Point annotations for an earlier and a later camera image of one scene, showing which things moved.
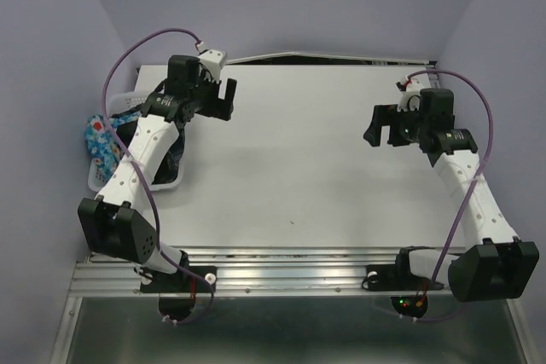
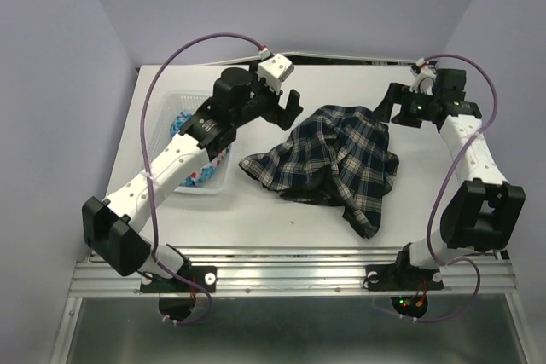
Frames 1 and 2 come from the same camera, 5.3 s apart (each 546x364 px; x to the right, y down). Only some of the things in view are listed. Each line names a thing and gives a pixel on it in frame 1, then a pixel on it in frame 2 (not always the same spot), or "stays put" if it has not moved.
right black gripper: (380, 117) to (397, 93)
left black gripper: (219, 108) to (278, 114)
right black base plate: (392, 278) stays put
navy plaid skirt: (125, 125) to (337, 156)
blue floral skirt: (104, 146) to (205, 173)
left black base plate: (180, 282) stays put
